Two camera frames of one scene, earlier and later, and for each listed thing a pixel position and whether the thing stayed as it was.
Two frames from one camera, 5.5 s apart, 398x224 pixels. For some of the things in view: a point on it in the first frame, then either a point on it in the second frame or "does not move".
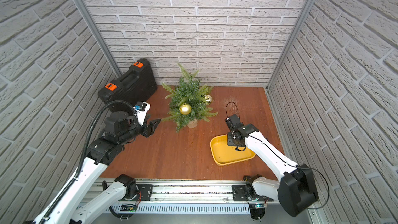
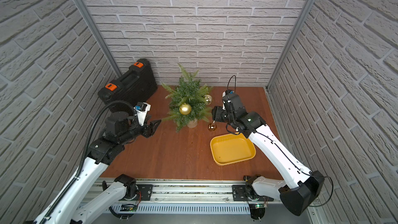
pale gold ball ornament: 208,99 does not move
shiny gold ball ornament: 185,109 does not move
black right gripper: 229,140 → 217,113
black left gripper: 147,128 does not move
